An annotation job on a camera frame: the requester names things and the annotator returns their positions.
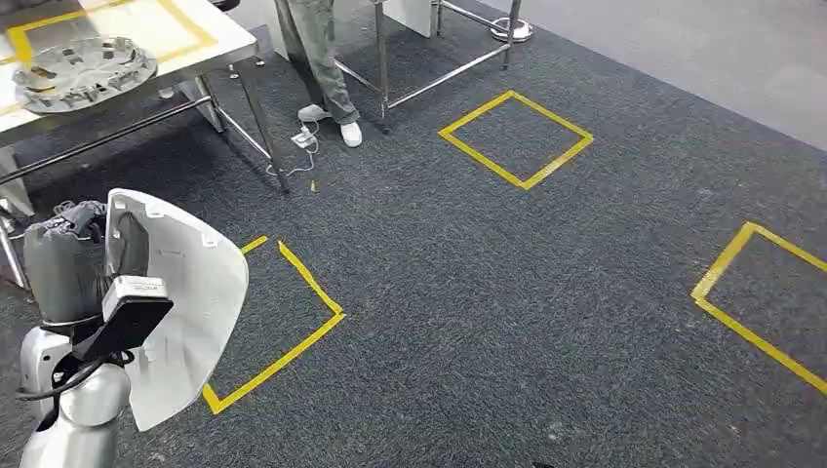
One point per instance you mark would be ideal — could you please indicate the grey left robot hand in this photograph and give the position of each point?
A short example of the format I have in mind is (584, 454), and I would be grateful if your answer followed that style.
(64, 265)

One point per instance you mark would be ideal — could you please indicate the white curved plastic shell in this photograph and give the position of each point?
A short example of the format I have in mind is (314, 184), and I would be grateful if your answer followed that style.
(187, 310)

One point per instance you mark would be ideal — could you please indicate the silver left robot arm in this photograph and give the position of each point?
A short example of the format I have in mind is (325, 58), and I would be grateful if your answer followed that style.
(77, 413)

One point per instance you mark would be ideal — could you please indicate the round tray of metal parts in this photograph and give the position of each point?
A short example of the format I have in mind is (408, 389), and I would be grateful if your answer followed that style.
(84, 74)

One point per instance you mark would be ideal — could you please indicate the yellow tape on table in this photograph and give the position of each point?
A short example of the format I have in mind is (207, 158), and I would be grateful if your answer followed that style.
(194, 35)

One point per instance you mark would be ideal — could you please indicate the stainless steel work table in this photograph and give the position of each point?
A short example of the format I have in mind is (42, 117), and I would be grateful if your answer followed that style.
(213, 45)

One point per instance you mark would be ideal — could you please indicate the white power strip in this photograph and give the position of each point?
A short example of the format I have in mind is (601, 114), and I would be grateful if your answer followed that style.
(303, 137)

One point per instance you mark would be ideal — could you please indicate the white shoe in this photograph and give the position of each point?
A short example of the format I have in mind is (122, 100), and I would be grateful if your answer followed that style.
(313, 113)
(351, 134)

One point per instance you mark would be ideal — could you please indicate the person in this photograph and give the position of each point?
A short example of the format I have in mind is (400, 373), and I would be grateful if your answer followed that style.
(326, 58)

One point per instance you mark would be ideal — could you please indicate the white panel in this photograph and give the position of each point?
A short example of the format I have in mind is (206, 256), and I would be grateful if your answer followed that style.
(410, 14)

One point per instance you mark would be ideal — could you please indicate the silver round stanchion base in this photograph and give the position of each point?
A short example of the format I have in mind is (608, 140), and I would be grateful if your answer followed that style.
(510, 29)

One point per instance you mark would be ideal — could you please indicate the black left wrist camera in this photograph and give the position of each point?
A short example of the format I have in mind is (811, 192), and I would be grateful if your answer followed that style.
(126, 323)

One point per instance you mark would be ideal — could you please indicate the stainless steel table frame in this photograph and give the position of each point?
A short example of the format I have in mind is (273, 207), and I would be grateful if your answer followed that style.
(382, 64)

